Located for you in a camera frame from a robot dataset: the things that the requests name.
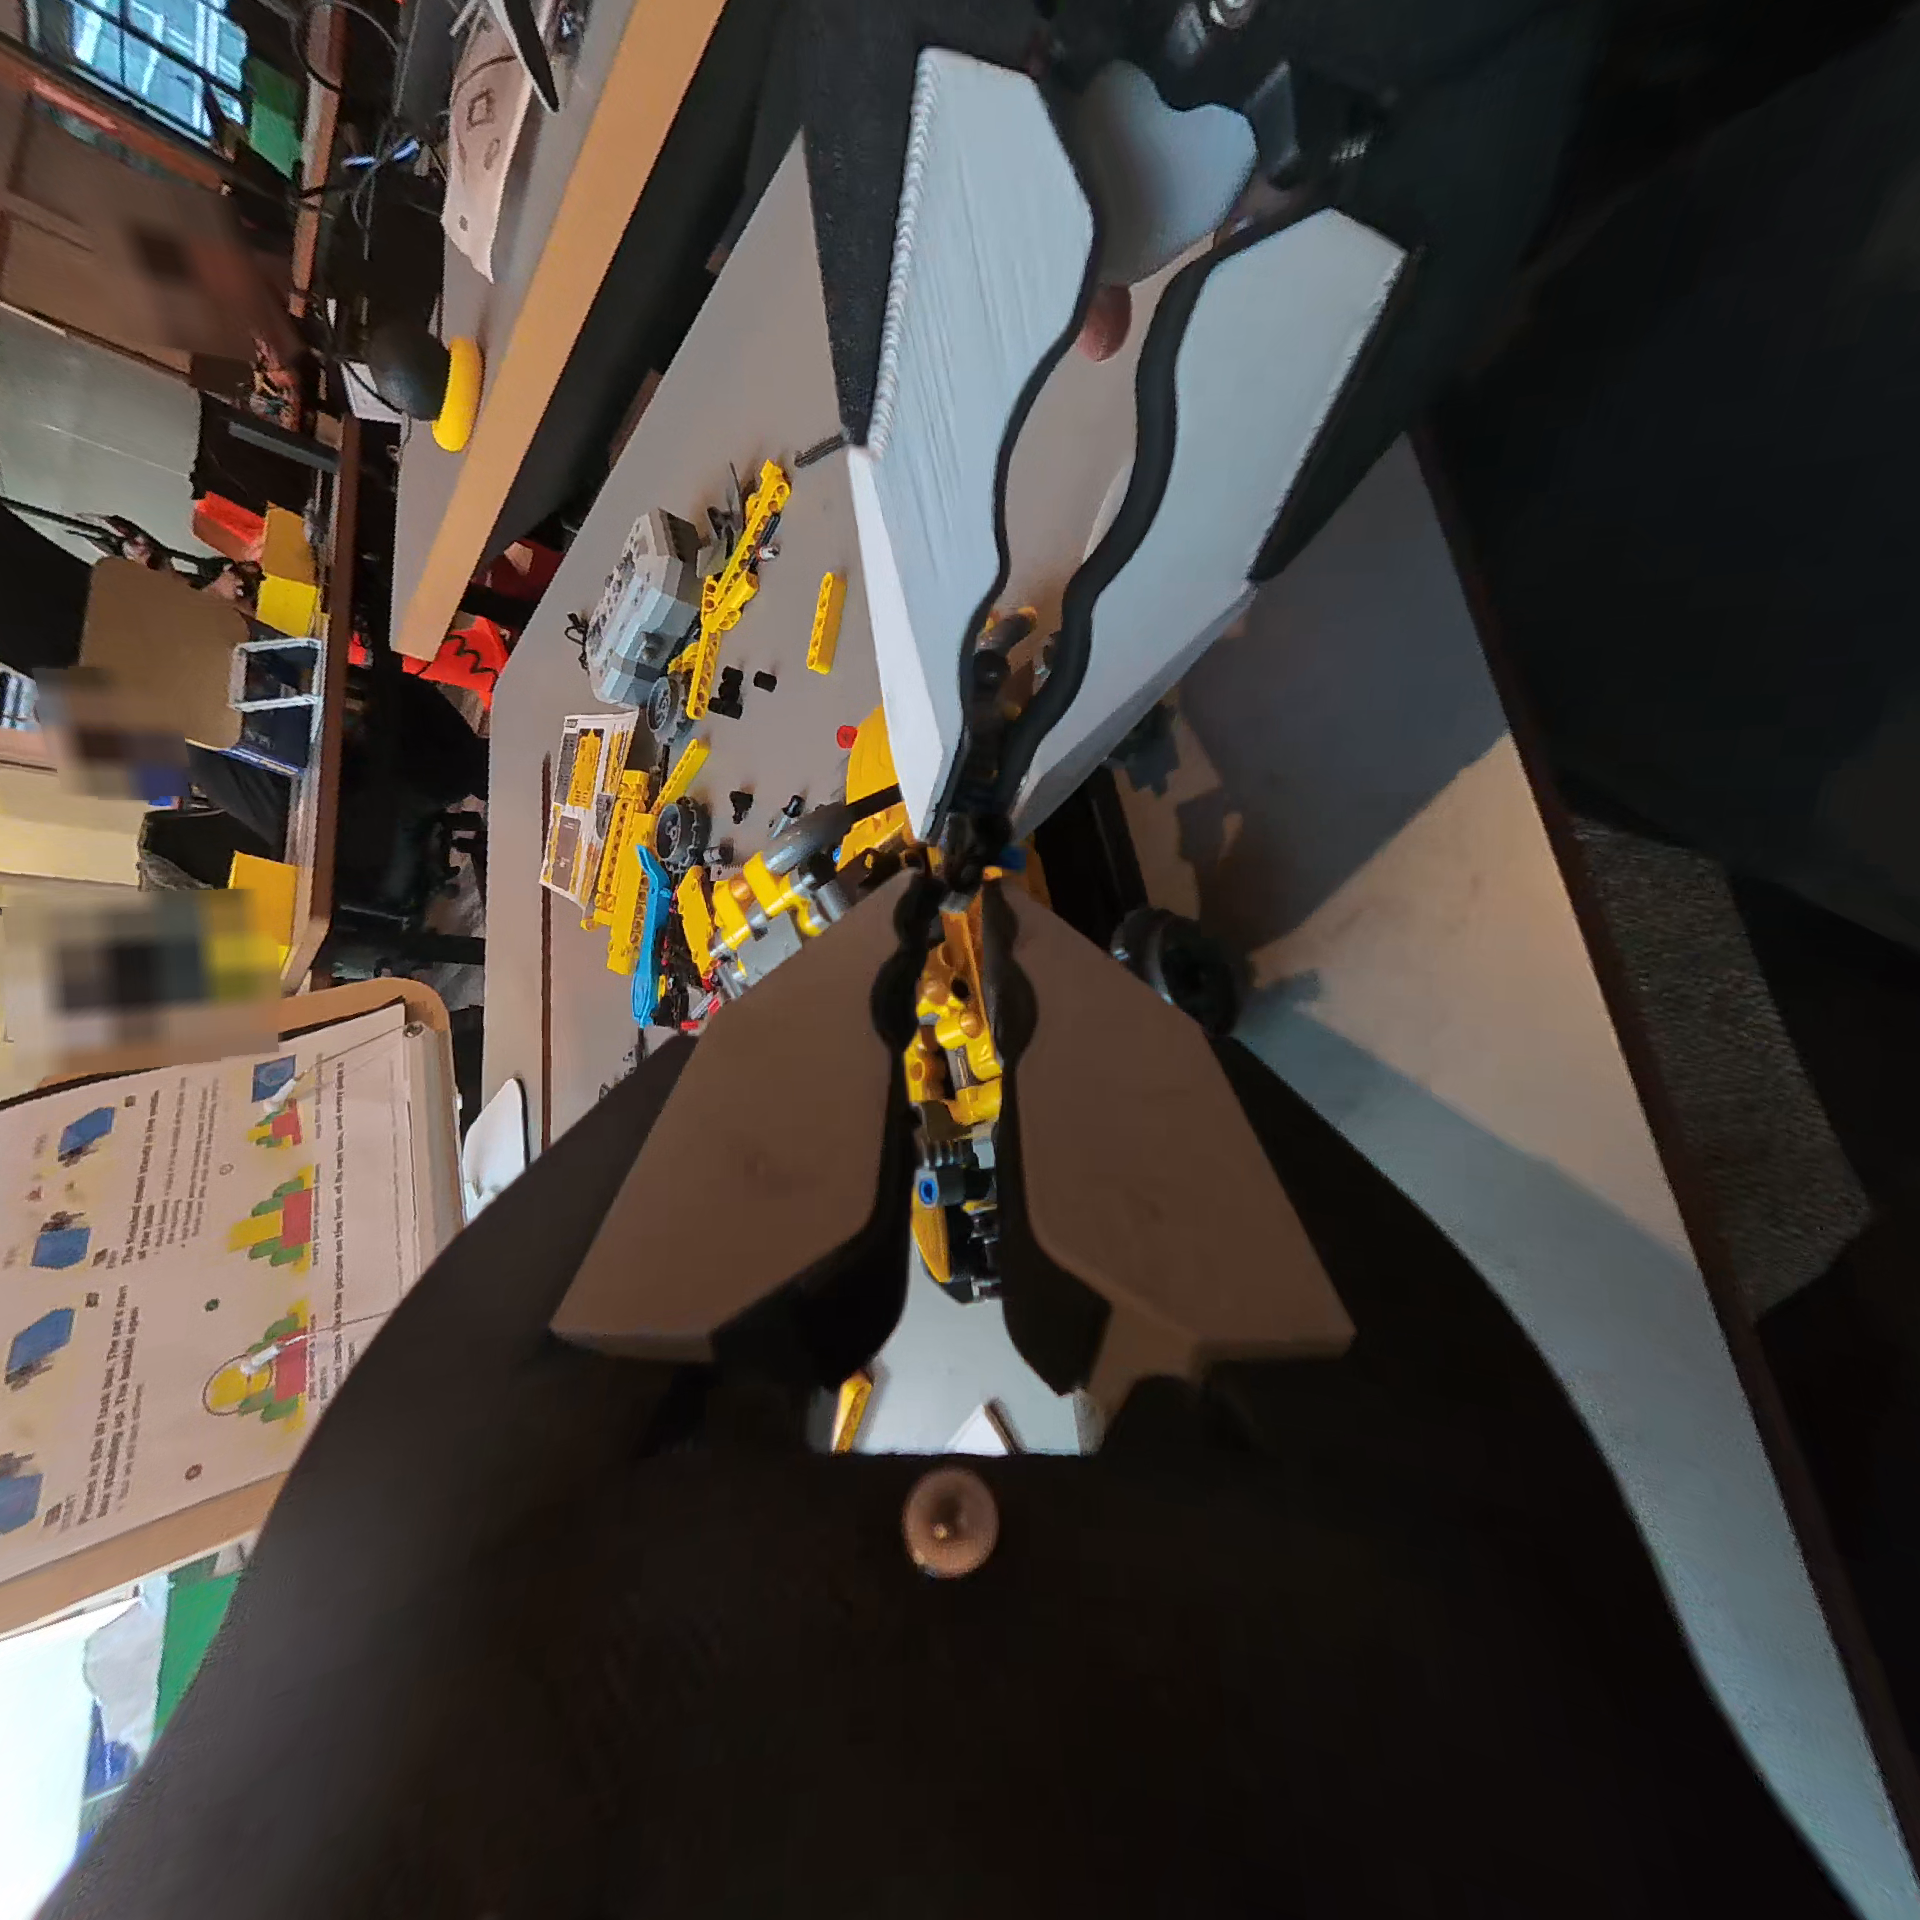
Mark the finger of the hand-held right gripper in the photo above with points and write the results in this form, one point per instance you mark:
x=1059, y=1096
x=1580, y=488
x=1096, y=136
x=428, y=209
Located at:
x=1248, y=422
x=965, y=375

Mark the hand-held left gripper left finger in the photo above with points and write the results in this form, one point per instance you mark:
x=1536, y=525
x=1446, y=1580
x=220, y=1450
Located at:
x=752, y=1185

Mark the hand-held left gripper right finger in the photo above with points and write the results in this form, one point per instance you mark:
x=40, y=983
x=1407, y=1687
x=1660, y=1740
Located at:
x=1170, y=1203

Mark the yellow toy brick vehicle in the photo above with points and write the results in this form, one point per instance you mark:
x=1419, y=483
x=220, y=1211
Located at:
x=965, y=1050

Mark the black gear brick assembly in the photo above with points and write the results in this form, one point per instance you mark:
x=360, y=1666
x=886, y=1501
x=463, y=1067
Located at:
x=977, y=666

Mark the person's right hand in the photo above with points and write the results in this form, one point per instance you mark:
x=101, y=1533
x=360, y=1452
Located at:
x=1110, y=318

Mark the silver stand base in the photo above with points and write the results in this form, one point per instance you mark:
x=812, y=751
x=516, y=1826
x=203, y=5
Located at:
x=495, y=1143

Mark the blue brick separator tool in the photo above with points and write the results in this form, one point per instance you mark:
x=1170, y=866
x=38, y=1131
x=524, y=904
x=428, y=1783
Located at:
x=656, y=940

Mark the yellow short five-hole beam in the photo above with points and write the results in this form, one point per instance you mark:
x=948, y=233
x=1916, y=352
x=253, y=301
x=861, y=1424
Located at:
x=831, y=623

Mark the loose yellow beams group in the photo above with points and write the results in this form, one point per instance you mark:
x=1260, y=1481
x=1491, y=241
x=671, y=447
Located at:
x=730, y=566

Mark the stack of yellow long beams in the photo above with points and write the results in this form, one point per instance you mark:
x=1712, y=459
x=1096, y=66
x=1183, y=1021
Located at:
x=620, y=854

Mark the dark grey sprocket wheel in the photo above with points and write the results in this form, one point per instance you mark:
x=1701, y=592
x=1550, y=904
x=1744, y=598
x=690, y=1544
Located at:
x=671, y=703
x=690, y=836

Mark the black connector cluster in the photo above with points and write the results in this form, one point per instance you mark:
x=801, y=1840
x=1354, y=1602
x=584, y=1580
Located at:
x=730, y=685

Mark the white printed paper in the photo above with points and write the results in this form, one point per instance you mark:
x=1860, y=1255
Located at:
x=489, y=146

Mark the grey brick battery box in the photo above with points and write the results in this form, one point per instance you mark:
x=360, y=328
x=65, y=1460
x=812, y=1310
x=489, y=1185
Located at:
x=635, y=598

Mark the yellow grey sticker sheet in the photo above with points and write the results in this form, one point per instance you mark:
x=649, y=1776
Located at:
x=589, y=807

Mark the black dome on yellow base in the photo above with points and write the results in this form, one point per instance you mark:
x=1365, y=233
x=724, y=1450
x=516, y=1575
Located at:
x=430, y=387

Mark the printed instruction sheet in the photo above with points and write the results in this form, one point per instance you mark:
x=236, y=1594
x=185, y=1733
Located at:
x=179, y=1275

